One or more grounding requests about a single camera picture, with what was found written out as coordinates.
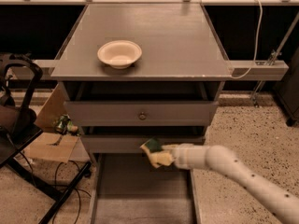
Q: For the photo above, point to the top drawer round knob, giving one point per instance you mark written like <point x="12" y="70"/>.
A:
<point x="142" y="116"/>

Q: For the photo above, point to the brown cardboard sheet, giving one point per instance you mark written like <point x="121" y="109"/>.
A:
<point x="51" y="145"/>

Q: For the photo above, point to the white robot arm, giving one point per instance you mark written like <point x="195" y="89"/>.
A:
<point x="279" y="202"/>

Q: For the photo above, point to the diagonal metal strut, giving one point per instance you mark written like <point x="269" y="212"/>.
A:
<point x="272" y="58"/>

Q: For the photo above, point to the white paper bowl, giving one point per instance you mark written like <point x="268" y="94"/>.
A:
<point x="119" y="54"/>

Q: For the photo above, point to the black chair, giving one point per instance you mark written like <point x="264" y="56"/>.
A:
<point x="18" y="130"/>

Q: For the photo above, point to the green kitchen sponge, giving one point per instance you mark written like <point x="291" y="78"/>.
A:
<point x="153" y="145"/>

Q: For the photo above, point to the middle grey drawer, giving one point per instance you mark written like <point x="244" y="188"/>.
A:
<point x="120" y="139"/>

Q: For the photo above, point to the grey drawer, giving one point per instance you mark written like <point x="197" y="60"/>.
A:
<point x="125" y="113"/>
<point x="120" y="139"/>
<point x="128" y="190"/>

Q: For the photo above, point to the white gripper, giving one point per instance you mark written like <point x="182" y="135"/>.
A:
<point x="179" y="157"/>

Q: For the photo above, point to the grey drawer cabinet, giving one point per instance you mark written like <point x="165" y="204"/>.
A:
<point x="169" y="35"/>

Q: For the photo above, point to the top grey drawer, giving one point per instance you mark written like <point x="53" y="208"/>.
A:
<point x="125" y="113"/>

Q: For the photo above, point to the metal horizontal rail beam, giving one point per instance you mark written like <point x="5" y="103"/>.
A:
<point x="228" y="70"/>

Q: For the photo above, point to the bottom grey drawer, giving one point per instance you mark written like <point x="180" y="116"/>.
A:
<point x="128" y="190"/>

